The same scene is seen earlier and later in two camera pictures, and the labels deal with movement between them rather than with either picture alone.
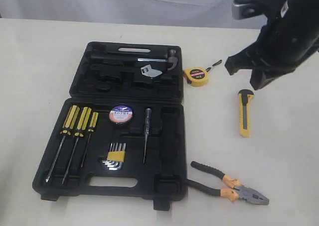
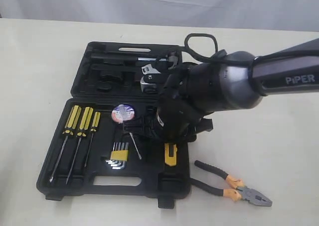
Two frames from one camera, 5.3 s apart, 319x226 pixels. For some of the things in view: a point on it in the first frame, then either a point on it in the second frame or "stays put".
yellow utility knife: (245, 96) → (170, 161)
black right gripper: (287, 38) → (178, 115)
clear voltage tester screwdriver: (147, 121) → (131, 136)
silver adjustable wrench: (147, 70) stays put
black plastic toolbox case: (122, 135) stays put
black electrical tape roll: (120, 114) stays put
